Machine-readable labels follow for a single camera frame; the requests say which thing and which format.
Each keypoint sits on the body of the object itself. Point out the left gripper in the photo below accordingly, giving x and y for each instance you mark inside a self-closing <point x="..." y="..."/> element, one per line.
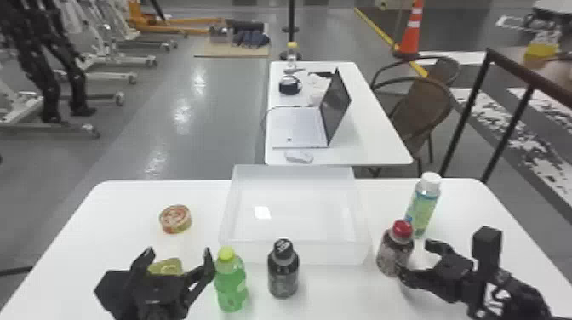
<point x="156" y="300"/>

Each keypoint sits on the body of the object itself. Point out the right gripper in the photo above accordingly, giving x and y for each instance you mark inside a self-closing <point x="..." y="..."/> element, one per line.
<point x="452" y="279"/>

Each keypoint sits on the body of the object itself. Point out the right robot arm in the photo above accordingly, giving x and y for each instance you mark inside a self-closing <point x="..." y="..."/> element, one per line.
<point x="518" y="300"/>

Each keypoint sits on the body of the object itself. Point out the yellow can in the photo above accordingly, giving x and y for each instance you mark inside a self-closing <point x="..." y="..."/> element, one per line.
<point x="165" y="267"/>

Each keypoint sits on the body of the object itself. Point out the red-capped dark bottle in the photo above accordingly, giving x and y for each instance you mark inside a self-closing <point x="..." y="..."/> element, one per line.
<point x="395" y="252"/>

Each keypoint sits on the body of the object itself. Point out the white-capped pale green bottle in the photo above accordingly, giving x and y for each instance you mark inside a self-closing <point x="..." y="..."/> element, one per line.
<point x="423" y="205"/>

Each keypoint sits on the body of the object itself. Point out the black bottle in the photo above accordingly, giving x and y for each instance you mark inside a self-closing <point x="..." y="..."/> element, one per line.
<point x="282" y="274"/>

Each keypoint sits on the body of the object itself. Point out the clear box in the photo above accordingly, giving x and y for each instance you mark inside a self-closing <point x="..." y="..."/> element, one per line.
<point x="295" y="214"/>

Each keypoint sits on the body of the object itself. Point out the white side table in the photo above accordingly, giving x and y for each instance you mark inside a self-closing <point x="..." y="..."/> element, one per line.
<point x="375" y="134"/>

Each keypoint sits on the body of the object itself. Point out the brown chair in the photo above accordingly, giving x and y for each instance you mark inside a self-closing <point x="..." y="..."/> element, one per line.
<point x="420" y="111"/>
<point x="447" y="69"/>

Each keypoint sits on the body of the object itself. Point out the white mouse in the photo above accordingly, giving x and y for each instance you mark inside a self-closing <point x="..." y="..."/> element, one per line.
<point x="299" y="157"/>

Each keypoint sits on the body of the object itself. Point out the silver laptop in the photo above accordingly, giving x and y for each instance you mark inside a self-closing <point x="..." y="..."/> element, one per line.
<point x="308" y="125"/>

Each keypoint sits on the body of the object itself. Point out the black round case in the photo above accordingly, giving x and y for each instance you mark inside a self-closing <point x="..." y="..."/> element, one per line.
<point x="290" y="85"/>

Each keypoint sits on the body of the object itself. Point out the orange cone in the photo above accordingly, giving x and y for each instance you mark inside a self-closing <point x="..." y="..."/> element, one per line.
<point x="412" y="31"/>

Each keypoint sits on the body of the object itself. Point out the yellow-capped clear bottle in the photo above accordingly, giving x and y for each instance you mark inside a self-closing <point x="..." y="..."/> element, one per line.
<point x="292" y="56"/>

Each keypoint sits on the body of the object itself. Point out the orange pallet jack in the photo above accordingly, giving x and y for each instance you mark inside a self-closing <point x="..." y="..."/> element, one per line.
<point x="161" y="22"/>

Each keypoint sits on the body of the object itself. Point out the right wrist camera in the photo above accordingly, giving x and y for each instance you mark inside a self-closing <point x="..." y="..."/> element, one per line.
<point x="487" y="248"/>

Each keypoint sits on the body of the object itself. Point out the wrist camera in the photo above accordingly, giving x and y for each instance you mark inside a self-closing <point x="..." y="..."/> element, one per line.
<point x="487" y="248"/>
<point x="111" y="292"/>

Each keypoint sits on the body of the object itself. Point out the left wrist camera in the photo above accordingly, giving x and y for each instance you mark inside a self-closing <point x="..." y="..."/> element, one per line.
<point x="111" y="292"/>

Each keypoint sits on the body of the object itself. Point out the black post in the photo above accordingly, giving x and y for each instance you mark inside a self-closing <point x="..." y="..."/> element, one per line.
<point x="291" y="27"/>

